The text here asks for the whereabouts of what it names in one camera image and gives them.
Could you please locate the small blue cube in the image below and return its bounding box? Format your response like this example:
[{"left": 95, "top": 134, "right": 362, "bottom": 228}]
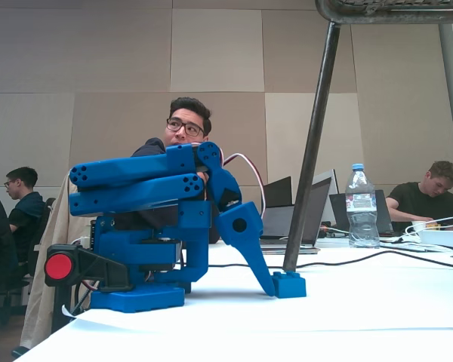
[{"left": 272, "top": 270, "right": 307, "bottom": 299}]

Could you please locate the dark grey laptop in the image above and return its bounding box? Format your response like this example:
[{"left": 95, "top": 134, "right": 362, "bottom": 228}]
[{"left": 259, "top": 176, "right": 333, "bottom": 256}]

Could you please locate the small black laptop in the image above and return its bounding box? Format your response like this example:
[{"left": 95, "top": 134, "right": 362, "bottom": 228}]
[{"left": 262, "top": 176, "right": 294, "bottom": 208}]

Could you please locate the silver laptop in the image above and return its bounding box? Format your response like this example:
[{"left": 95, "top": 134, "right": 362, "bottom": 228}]
[{"left": 311, "top": 168, "right": 341, "bottom": 227}]

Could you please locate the clear plastic water bottle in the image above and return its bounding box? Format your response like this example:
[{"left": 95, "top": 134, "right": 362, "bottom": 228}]
[{"left": 344, "top": 162, "right": 381, "bottom": 249}]

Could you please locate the man with black glasses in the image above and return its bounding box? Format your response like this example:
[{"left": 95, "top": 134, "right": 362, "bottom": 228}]
[{"left": 131, "top": 97, "right": 222, "bottom": 244}]

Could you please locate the wide black laptop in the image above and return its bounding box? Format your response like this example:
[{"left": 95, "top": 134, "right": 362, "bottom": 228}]
[{"left": 328, "top": 189, "right": 396, "bottom": 238}]

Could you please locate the black clamp with red knob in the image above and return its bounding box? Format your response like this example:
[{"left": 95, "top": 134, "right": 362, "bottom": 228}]
[{"left": 44, "top": 244, "right": 135, "bottom": 335}]

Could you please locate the blond man in black shirt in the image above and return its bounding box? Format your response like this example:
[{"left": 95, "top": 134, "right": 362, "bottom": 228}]
[{"left": 384, "top": 161, "right": 453, "bottom": 232}]

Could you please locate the white box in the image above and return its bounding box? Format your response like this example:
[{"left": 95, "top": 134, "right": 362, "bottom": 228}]
[{"left": 418, "top": 229, "right": 453, "bottom": 250}]

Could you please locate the beige jacket on chair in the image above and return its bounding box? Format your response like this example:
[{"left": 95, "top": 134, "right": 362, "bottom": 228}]
[{"left": 19, "top": 167, "right": 99, "bottom": 350}]

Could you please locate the black office chair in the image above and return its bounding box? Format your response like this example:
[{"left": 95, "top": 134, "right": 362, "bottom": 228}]
[{"left": 26, "top": 197, "right": 57, "bottom": 278}]

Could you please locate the man in dark vest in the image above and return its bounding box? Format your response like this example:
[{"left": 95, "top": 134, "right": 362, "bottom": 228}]
[{"left": 3, "top": 166, "right": 46, "bottom": 265}]

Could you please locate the red white servo cable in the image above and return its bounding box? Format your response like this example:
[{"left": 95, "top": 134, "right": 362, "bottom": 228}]
[{"left": 220, "top": 152, "right": 267, "bottom": 219}]

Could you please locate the dark metal stand frame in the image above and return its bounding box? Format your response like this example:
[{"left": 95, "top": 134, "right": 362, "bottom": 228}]
[{"left": 282, "top": 0, "right": 453, "bottom": 273}]

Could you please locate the black cable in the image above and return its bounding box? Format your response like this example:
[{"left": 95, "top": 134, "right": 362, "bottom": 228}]
[{"left": 207, "top": 250, "right": 453, "bottom": 271}]

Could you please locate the white cable bundle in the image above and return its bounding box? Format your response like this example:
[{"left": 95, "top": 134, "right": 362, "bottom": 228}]
[{"left": 379, "top": 210, "right": 453, "bottom": 253}]

